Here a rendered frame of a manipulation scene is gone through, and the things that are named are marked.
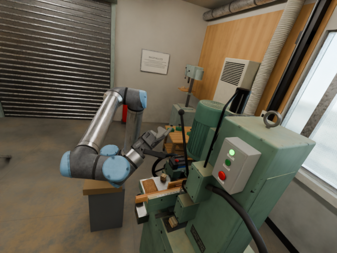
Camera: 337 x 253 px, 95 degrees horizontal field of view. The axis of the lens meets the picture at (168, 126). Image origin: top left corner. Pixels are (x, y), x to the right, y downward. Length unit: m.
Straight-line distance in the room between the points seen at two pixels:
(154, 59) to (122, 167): 3.31
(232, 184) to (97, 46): 3.46
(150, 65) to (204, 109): 3.06
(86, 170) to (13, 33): 3.59
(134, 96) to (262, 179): 0.80
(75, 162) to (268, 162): 0.61
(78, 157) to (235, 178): 0.53
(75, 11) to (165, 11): 1.64
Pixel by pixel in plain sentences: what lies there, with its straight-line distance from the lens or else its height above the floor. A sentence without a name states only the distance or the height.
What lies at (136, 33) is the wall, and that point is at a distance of 3.71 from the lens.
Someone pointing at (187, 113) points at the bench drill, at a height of 0.67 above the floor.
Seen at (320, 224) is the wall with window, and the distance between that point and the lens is 2.23.
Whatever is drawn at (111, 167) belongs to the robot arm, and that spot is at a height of 1.31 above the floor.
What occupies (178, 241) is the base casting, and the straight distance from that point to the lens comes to 1.04.
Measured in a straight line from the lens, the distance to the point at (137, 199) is 0.98.
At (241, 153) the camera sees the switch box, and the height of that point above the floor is 1.47.
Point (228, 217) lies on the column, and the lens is 0.72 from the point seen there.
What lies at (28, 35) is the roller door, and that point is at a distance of 3.95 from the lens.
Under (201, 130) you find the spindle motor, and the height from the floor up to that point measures 1.38.
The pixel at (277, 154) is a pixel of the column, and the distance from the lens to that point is 0.54.
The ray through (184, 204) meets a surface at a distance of 0.82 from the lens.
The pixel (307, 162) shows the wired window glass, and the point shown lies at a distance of 2.21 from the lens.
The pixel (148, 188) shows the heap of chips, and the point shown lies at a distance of 1.05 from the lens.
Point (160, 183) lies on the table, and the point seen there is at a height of 0.90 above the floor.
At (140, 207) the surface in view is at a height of 0.62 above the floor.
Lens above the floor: 1.70
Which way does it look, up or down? 25 degrees down
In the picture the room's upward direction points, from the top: 11 degrees clockwise
